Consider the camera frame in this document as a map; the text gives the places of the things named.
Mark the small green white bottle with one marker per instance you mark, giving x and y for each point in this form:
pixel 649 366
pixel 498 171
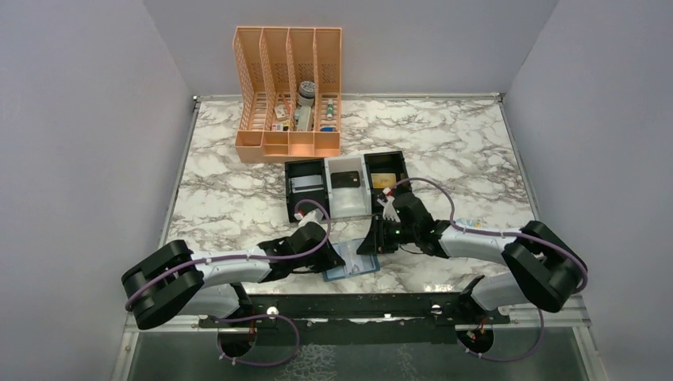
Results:
pixel 329 112

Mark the right black tray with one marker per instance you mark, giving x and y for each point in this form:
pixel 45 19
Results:
pixel 383 162

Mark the blue leather card holder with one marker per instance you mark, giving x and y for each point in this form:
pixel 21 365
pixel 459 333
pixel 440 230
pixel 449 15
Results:
pixel 346 250

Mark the black credit card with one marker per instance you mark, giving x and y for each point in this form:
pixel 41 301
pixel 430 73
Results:
pixel 345 179

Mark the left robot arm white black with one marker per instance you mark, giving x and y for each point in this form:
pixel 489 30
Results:
pixel 176 280

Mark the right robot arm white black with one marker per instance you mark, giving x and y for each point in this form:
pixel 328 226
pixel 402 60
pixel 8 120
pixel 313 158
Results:
pixel 542 270

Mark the grey round-headed bottle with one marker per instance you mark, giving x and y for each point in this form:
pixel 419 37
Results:
pixel 306 100

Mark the grey black stripe card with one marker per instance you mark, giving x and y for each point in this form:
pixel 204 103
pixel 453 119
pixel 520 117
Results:
pixel 306 183

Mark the black tray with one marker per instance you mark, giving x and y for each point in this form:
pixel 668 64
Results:
pixel 383 162
pixel 302 168

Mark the small orange white box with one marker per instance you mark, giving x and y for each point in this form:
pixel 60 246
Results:
pixel 281 113

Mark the left black tray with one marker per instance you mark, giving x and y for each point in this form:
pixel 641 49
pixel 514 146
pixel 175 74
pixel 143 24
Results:
pixel 302 168

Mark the black mounting base rail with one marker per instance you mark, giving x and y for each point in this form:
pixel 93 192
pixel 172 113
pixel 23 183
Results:
pixel 264 311

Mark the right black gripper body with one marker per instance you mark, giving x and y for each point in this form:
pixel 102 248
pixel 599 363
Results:
pixel 388 234

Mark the orange plastic file organizer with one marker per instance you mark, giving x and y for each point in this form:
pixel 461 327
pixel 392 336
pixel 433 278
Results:
pixel 271 62

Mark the white middle tray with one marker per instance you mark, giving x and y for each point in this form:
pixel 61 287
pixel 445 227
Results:
pixel 348 202

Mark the gold credit card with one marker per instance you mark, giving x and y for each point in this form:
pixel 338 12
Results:
pixel 383 180

